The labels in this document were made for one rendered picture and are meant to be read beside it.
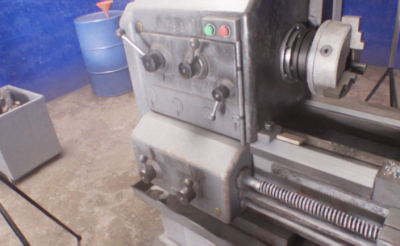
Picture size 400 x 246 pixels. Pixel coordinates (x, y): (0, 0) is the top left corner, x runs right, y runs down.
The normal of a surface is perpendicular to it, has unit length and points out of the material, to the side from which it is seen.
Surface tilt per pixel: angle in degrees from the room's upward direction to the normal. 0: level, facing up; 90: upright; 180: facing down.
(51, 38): 90
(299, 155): 36
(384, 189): 90
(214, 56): 90
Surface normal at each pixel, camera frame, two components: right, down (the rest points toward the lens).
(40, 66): 0.75, 0.25
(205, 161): -0.44, -0.51
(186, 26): -0.65, 0.43
